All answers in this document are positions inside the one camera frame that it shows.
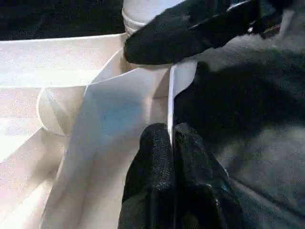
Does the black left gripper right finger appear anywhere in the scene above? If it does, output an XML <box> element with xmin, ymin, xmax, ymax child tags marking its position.
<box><xmin>172</xmin><ymin>122</ymin><xmax>246</xmax><ymax>229</ymax></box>

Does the white plastic table top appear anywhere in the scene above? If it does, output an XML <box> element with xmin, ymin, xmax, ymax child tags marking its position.
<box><xmin>0</xmin><ymin>32</ymin><xmax>199</xmax><ymax>229</ymax></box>

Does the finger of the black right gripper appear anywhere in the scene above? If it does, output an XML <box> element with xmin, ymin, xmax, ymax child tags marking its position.
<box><xmin>123</xmin><ymin>0</ymin><xmax>249</xmax><ymax>65</ymax></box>

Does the white plastic table leg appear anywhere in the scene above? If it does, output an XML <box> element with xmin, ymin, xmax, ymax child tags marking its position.
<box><xmin>121</xmin><ymin>0</ymin><xmax>182</xmax><ymax>37</ymax></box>

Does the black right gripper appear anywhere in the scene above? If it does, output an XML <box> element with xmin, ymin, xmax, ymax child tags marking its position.
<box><xmin>225</xmin><ymin>0</ymin><xmax>287</xmax><ymax>37</ymax></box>

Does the black plastic mat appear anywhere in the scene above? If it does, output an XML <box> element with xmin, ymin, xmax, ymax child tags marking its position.
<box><xmin>0</xmin><ymin>0</ymin><xmax>305</xmax><ymax>229</ymax></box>

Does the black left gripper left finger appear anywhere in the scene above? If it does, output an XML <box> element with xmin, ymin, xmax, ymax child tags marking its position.
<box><xmin>120</xmin><ymin>123</ymin><xmax>176</xmax><ymax>229</ymax></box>

